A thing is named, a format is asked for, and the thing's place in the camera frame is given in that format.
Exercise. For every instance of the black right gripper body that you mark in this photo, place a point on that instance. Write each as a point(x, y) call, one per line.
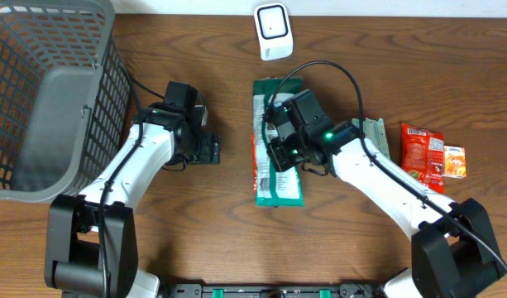
point(288, 151)

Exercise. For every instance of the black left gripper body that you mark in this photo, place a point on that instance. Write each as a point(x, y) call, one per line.
point(198, 150)

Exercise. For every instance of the green 3M gloves package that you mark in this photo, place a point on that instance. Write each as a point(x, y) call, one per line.
point(274, 189)

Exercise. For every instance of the light green wipes pack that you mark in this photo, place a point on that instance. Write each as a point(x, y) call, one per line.
point(375, 131)

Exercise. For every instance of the thin orange sachet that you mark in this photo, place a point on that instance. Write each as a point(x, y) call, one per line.
point(254, 165)

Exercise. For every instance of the large orange snack bag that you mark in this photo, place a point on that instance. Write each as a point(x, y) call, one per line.
point(423, 156)

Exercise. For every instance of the small orange tissue box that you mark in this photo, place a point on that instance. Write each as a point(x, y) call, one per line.
point(454, 162)

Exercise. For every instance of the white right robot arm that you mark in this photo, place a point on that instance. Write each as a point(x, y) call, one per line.
point(454, 252)

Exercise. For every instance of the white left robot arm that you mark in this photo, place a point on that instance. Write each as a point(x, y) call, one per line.
point(91, 236)

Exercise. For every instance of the white barcode scanner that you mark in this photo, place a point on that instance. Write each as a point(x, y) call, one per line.
point(273, 31)

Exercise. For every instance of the grey plastic mesh basket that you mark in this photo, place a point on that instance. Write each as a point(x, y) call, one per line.
point(63, 97)

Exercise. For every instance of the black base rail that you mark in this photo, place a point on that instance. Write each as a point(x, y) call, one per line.
point(344, 290)

